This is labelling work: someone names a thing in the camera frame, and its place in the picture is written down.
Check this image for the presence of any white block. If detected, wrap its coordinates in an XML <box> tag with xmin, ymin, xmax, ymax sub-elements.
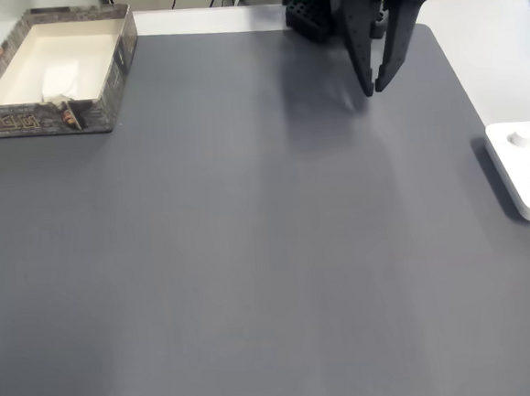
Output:
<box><xmin>38</xmin><ymin>60</ymin><xmax>85</xmax><ymax>105</ymax></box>

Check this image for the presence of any printed cardboard box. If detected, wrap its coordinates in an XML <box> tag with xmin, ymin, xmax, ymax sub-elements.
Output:
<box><xmin>0</xmin><ymin>0</ymin><xmax>146</xmax><ymax>142</ymax></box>

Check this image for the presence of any white plastic stand base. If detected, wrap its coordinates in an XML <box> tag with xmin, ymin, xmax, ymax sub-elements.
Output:
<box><xmin>483</xmin><ymin>121</ymin><xmax>530</xmax><ymax>227</ymax></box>

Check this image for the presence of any grey table mat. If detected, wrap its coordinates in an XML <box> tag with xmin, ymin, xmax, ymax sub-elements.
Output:
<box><xmin>0</xmin><ymin>4</ymin><xmax>530</xmax><ymax>396</ymax></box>

